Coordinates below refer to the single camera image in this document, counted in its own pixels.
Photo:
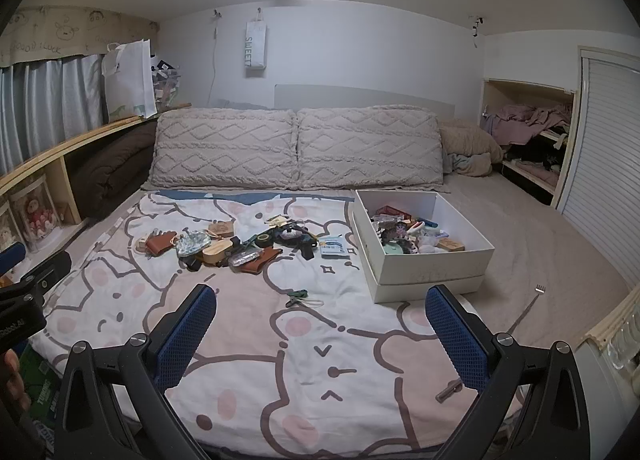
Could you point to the pile of purple clothes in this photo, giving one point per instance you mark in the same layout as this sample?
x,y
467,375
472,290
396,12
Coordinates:
x,y
530,120

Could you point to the white plastic appliance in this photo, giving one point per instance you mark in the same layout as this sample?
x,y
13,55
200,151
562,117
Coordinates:
x,y
605,390

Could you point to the white tote bag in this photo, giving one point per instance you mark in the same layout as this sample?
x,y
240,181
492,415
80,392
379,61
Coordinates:
x,y
130,80

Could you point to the grey curtain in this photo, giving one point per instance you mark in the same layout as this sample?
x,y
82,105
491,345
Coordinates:
x,y
50,105

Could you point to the silver metal tool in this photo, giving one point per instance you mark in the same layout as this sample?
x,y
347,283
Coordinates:
x,y
447,391

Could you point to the doll in clear box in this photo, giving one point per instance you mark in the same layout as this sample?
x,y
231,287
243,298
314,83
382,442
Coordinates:
x,y
35,217

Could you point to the face mask packet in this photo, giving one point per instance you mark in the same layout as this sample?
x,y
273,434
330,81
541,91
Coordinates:
x,y
332,246

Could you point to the printed curtain valance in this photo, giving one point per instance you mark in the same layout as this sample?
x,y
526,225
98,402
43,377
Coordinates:
x,y
65,33

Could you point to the brown leather case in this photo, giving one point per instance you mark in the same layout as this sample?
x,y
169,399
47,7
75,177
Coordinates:
x,y
262,262

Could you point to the beige plush cushion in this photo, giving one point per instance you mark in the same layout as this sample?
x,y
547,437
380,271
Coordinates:
x,y
470,140

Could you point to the wooden shelf unit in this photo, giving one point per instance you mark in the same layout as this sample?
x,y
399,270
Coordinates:
x,y
70,145

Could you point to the metal back scratcher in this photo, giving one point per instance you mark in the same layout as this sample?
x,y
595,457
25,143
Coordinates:
x,y
530,308

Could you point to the white louvered door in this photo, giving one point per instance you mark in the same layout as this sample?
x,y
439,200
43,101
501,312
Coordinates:
x,y
605,150

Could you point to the beige tufted pillow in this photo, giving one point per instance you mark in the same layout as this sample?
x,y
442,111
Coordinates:
x,y
225,150
370,150

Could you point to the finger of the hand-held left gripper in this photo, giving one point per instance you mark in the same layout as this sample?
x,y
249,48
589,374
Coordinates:
x,y
11,257
47,270

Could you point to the green clip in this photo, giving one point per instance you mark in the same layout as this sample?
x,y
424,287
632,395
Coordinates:
x,y
296,296

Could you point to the brown leather key pouch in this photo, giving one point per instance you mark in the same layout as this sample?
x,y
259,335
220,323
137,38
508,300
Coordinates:
x,y
161,242

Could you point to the oval wooden box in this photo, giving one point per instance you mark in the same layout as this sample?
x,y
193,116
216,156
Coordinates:
x,y
217,252

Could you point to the hanging white paper bag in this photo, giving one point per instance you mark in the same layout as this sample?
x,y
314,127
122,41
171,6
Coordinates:
x,y
256,48

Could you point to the teal crumpled cloth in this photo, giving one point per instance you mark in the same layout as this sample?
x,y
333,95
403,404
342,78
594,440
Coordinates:
x,y
467,163

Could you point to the mint green round item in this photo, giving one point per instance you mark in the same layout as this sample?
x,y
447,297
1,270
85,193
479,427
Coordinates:
x,y
397,250

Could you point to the small printed wooden box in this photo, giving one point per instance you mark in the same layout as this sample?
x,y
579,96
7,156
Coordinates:
x,y
450,244
222,229

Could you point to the green cardboard carton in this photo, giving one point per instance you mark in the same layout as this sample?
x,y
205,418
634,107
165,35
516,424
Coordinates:
x,y
42,390

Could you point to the dark tape roll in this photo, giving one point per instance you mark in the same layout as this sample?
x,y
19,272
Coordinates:
x,y
263,239

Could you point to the small black pouch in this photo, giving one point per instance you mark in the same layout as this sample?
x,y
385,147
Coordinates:
x,y
306,251

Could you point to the person's left hand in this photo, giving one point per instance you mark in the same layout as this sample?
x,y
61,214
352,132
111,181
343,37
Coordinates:
x,y
14,380

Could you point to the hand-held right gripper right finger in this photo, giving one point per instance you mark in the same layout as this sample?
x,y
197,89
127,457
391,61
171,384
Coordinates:
x,y
457,340

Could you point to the cartoon printed blanket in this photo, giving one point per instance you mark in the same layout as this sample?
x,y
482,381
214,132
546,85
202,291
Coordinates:
x,y
240,340

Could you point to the beige bed sheet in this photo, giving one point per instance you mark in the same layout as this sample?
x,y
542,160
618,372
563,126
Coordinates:
x,y
550,250

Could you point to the clear plastic packet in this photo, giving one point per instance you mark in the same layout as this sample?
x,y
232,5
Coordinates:
x,y
245,256

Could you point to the clear plastic bags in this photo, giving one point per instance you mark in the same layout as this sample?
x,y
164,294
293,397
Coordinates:
x,y
167,83

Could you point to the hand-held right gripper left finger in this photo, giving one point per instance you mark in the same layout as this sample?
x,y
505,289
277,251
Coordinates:
x,y
185,335

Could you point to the white cardboard box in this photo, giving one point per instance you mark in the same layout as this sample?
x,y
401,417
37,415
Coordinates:
x,y
452,267

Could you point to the brown folded blanket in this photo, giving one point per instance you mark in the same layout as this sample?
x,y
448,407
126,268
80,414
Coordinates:
x,y
115,175

